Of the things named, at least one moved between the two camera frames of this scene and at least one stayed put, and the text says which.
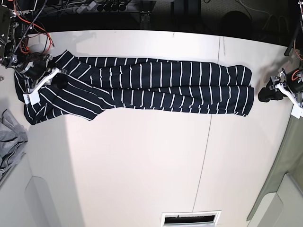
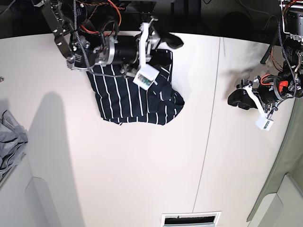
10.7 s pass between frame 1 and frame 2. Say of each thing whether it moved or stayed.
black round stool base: stayed
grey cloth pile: stayed
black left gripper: moved
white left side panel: stayed
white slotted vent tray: stayed
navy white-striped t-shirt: moved
